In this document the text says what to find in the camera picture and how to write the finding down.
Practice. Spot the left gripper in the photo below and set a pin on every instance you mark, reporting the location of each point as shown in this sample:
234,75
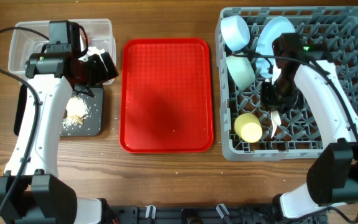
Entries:
101,74

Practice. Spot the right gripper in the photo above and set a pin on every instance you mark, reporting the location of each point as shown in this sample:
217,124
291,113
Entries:
268,101

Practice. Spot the small white tissue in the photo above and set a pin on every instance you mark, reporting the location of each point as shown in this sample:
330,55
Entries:
94,51

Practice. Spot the white plastic spoon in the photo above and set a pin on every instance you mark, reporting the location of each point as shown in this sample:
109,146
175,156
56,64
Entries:
276,119

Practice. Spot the green bowl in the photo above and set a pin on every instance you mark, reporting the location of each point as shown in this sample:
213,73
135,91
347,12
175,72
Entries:
241,71

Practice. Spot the rice and food scraps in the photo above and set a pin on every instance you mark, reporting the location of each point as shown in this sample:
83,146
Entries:
75,113

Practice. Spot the yellow plastic cup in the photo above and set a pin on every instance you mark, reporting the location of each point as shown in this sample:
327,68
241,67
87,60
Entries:
247,126

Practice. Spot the large light blue plate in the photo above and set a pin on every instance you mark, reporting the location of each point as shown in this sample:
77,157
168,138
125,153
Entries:
273,30

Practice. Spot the light blue bowl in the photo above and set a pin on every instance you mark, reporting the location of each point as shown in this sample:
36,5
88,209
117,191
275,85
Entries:
235,32

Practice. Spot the white plastic fork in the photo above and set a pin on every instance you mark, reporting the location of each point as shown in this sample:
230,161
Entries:
274,128

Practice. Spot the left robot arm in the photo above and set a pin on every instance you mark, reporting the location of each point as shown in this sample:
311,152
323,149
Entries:
30,191

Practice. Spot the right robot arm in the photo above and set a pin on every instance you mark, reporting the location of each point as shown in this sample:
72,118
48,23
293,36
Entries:
309,71

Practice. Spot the grey dishwasher rack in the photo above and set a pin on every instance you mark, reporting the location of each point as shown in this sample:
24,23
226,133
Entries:
298,136

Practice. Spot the clear plastic bin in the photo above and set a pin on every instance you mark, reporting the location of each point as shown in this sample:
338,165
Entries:
23,43

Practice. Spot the black plastic tray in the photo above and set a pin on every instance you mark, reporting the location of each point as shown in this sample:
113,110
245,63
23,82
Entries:
93,123

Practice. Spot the red serving tray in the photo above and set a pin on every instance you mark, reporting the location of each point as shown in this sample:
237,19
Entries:
166,96

